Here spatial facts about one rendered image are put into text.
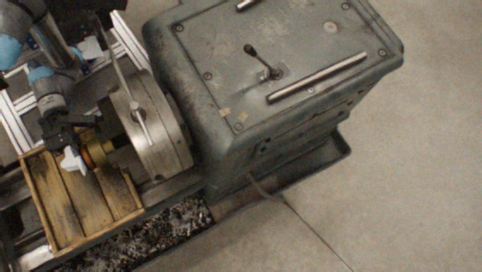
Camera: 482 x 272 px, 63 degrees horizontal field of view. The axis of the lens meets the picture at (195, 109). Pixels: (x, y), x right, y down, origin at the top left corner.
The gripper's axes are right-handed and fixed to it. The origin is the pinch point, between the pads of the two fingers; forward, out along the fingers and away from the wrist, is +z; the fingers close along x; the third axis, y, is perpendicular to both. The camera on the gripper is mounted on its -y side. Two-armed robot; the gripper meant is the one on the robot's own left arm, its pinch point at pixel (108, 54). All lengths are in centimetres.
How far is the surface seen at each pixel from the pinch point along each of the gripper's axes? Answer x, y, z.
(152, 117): 10.3, -3.4, 15.4
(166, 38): -5.7, -15.9, 7.2
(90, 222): 7, 27, 52
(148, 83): 1.3, -6.4, 12.6
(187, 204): 0, -4, 83
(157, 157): 16.3, -0.2, 23.1
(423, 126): -4, -146, 138
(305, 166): 8, -55, 87
